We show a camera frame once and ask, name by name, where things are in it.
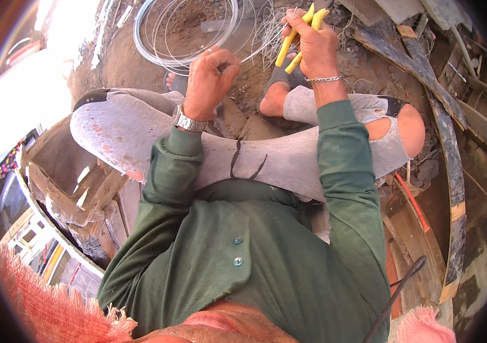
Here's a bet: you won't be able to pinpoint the curved black wooden strip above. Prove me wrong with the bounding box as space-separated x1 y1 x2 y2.
401 36 468 306

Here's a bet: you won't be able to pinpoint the red rod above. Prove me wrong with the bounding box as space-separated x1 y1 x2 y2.
394 172 431 234

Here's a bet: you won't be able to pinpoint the bundle of cut wires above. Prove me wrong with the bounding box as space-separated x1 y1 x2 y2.
250 0 300 71

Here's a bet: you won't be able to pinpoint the person's left hand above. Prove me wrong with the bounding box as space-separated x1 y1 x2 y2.
183 46 243 123

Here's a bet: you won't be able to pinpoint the person's body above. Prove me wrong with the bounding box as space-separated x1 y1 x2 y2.
0 99 458 343

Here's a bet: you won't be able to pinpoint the coil of steel wire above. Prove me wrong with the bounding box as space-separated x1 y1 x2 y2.
133 0 241 76

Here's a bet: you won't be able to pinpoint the yellow handled pliers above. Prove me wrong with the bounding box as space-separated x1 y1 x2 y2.
274 3 331 75

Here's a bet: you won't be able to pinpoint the thin steel wire strand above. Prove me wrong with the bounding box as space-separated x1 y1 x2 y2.
222 36 289 69

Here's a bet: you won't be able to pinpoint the person's legs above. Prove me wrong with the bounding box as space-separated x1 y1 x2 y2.
70 45 426 203

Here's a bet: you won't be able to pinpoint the silver wristwatch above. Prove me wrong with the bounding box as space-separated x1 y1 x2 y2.
172 104 209 133

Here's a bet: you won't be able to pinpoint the worn wooden crate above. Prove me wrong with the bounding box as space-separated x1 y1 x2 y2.
20 115 143 268

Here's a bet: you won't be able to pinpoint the black cable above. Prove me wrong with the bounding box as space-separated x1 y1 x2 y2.
361 256 428 343

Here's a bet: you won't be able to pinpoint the brown stone slab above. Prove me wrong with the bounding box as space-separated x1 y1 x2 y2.
215 98 278 141

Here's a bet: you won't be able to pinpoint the person's right hand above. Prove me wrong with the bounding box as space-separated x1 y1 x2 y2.
280 8 343 81

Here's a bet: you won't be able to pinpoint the gray pipe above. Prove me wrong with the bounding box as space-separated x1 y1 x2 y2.
448 25 479 79

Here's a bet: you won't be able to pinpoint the dark weathered wooden plank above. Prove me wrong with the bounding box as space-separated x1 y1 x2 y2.
348 19 469 131

